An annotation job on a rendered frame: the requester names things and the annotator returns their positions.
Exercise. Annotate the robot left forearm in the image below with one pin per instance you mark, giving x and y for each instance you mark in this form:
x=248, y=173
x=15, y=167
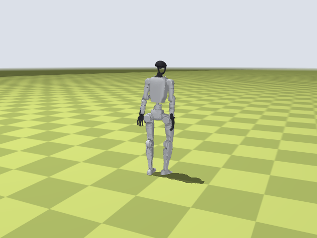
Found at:
x=143, y=104

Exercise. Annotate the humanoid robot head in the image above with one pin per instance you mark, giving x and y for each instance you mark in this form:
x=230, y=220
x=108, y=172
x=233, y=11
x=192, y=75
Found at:
x=159, y=65

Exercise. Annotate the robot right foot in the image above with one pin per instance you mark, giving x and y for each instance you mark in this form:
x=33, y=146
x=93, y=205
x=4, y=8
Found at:
x=163, y=172

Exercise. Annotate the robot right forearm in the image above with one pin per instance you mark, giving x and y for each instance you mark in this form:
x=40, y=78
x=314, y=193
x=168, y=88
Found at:
x=171, y=106

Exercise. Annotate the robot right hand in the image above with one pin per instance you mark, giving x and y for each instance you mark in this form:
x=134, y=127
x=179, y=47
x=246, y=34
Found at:
x=172, y=120

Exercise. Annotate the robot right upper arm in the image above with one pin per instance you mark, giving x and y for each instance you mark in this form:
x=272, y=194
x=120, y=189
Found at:
x=170, y=84

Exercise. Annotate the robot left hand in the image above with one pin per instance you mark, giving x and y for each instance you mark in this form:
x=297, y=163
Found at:
x=140, y=119

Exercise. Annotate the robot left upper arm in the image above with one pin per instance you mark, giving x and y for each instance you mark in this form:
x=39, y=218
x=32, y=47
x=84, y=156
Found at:
x=146, y=89

